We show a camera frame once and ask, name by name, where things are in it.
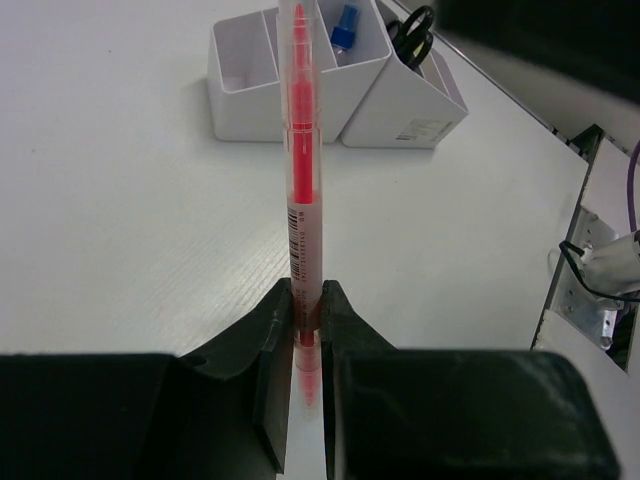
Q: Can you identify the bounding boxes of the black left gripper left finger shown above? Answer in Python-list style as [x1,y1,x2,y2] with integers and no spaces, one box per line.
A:
[1,278,293,479]

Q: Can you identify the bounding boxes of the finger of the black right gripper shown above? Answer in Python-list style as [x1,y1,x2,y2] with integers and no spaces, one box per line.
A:
[436,1,639,105]

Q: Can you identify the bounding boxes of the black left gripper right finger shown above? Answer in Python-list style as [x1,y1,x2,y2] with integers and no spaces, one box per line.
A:
[320,280,621,479]

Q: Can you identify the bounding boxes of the large black-handled scissors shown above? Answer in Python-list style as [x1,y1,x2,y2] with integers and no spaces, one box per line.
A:
[386,5,435,71]

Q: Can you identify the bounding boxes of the clear spray bottle blue cap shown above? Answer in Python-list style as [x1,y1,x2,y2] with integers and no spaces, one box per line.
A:
[330,3,360,50]

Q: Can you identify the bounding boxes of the pink thin highlighter pen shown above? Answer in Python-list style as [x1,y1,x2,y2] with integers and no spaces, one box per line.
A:
[277,1,323,412]

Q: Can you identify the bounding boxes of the yellow thin highlighter pen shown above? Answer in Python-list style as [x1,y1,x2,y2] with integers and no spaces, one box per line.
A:
[411,31,433,69]

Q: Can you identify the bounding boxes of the white divided organizer right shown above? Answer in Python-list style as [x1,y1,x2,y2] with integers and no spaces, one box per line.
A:
[341,1,468,149]

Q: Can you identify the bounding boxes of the white divided organizer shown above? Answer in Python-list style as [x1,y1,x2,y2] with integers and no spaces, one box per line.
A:
[208,0,394,144]
[341,1,468,149]

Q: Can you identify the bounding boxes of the white divided organizer left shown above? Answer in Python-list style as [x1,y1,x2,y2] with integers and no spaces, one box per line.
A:
[208,0,394,144]

